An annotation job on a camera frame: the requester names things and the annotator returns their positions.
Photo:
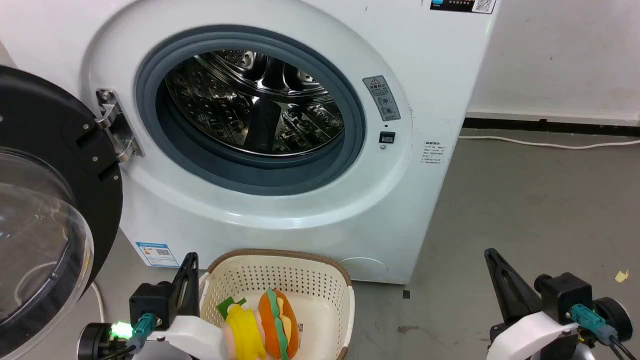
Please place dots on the yellow tape scrap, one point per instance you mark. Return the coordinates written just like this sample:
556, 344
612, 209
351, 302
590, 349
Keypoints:
621, 276

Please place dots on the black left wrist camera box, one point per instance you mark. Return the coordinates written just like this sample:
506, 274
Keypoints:
150, 300

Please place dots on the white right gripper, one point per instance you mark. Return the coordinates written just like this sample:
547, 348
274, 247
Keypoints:
530, 332

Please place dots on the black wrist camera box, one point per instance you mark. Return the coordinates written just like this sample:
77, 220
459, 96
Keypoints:
565, 295
150, 300

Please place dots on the black round washer door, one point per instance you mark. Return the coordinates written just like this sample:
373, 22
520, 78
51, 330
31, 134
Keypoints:
45, 125

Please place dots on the small printed text label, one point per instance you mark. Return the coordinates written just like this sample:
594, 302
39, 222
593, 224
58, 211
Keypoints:
433, 152

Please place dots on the round filter cover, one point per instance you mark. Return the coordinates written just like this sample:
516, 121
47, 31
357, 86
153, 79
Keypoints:
364, 269

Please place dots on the chrome door hinge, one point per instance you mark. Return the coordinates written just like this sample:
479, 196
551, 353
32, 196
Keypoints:
116, 131

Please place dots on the black control panel label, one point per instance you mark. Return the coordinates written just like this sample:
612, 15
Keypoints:
457, 5

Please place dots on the black door latch socket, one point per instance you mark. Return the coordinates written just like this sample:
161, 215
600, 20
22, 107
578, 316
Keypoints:
387, 137

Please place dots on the grey warning sticker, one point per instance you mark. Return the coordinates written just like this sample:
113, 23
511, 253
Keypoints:
382, 97

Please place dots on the plush hamburger toy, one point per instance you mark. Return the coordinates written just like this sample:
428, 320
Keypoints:
280, 325

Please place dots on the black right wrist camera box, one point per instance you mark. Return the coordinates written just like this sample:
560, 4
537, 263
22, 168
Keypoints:
565, 295

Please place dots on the steel washer drum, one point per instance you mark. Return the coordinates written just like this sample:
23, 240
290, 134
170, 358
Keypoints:
250, 117

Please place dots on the yellow plush doll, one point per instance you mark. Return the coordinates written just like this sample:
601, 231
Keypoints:
245, 330

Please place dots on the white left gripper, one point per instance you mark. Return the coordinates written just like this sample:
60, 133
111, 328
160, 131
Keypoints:
192, 335

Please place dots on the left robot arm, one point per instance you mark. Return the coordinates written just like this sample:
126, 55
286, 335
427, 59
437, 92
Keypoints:
102, 340

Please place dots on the white front-load washing machine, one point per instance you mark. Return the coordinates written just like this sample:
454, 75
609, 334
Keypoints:
430, 75

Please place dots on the blue energy label sticker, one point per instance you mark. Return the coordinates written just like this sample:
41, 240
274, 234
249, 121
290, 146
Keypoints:
157, 255

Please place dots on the cream perforated laundry basket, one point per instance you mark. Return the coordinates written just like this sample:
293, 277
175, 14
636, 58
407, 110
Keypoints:
280, 272

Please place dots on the grey rubber door gasket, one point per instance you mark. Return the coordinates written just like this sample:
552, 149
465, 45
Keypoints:
200, 171

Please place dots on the black baseboard strip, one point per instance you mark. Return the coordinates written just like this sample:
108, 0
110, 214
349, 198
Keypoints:
550, 126

